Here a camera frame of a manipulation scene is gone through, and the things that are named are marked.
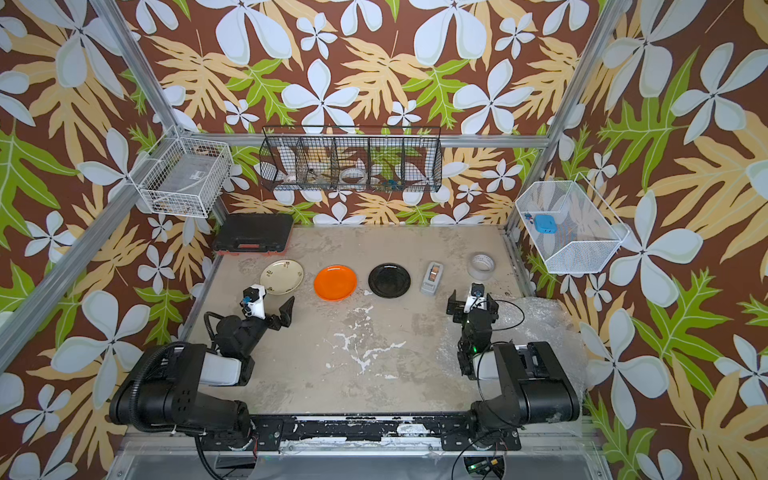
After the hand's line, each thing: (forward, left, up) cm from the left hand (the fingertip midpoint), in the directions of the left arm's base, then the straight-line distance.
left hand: (278, 291), depth 88 cm
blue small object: (+15, -79, +14) cm, 81 cm away
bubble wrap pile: (-17, -63, +15) cm, 67 cm away
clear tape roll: (+18, -67, -11) cm, 70 cm away
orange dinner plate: (+10, -15, -10) cm, 20 cm away
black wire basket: (+39, -21, +20) cm, 48 cm away
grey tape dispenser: (+11, -49, -8) cm, 51 cm away
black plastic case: (+33, +21, -10) cm, 40 cm away
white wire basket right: (+13, -85, +15) cm, 87 cm away
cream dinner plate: (+13, +5, -12) cm, 18 cm away
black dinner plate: (+11, -33, -10) cm, 37 cm away
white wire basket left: (+26, +28, +23) cm, 44 cm away
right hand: (+1, -58, -2) cm, 58 cm away
